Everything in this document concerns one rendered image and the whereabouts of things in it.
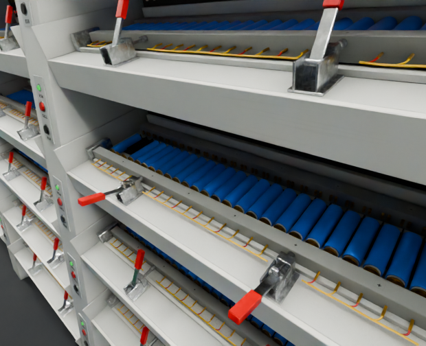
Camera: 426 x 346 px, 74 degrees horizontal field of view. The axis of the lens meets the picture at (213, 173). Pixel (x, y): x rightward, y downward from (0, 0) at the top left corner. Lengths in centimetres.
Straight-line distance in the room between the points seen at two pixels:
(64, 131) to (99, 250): 27
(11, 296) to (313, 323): 135
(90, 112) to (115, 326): 51
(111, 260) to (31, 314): 79
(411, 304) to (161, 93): 31
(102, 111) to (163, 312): 40
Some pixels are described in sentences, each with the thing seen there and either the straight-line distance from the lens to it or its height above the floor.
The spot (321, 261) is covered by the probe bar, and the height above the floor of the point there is 79.
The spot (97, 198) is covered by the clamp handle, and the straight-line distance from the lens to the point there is 44.
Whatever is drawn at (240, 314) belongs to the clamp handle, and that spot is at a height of 78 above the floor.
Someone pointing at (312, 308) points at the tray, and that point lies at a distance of 32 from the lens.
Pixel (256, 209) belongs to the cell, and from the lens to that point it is 37.
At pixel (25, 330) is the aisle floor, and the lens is 137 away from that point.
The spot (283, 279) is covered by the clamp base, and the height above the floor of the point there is 77.
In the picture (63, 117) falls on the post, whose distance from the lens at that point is 59.
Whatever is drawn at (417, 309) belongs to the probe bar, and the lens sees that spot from 31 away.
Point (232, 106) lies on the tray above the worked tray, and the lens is 26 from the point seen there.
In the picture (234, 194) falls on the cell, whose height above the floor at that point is 79.
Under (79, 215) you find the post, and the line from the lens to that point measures 67.
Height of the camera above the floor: 98
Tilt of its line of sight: 23 degrees down
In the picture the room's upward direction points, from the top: 3 degrees clockwise
